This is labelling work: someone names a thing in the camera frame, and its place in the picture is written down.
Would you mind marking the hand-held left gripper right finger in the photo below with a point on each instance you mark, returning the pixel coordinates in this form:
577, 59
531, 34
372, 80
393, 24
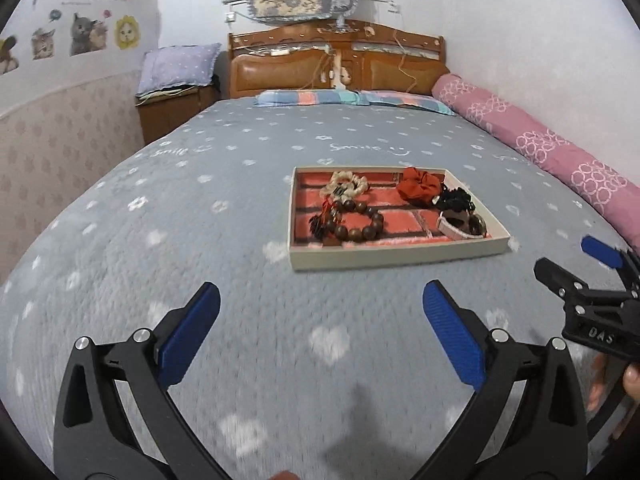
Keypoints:
450, 332

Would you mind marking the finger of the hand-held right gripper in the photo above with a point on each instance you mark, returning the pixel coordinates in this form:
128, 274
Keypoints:
602, 251
560, 282

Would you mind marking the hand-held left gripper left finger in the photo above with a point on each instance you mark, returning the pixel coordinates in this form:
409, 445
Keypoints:
187, 332

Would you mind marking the brick-patterned tray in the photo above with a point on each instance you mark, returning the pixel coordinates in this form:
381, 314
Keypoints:
400, 255

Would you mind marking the orange scrunchie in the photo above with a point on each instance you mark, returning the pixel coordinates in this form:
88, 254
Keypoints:
417, 187

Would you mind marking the cream knitted scrunchie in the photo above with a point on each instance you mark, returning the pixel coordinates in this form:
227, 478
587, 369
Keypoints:
347, 182

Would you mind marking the person's right hand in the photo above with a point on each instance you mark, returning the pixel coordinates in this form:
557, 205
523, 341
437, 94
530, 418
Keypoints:
634, 382

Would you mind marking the grey heart-print bedspread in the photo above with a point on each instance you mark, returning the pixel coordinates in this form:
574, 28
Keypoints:
175, 260

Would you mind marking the wooden nightstand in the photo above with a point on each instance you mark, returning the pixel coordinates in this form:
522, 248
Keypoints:
165, 115

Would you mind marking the plaid pillow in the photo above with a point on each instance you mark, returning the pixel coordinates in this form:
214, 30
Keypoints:
405, 101
305, 97

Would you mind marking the lavender dotted pillow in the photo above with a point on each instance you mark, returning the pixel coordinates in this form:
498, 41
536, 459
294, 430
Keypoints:
175, 67

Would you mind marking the wooden bed headboard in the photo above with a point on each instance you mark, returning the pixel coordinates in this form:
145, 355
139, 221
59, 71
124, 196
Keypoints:
280, 72

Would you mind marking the yellow flower cat sticker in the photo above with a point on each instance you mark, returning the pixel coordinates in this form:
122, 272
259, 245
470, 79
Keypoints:
126, 33

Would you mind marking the grey cats wall sticker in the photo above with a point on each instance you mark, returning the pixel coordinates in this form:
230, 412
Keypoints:
85, 35

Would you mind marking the white wall socket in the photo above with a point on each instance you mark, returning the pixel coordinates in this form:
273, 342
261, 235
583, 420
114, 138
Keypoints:
230, 16

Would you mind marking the tabby kitten wall sticker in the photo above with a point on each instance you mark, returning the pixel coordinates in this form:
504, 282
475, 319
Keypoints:
44, 44

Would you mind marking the rabbit wall sticker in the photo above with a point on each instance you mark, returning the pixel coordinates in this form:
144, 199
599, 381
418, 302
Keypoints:
7, 57

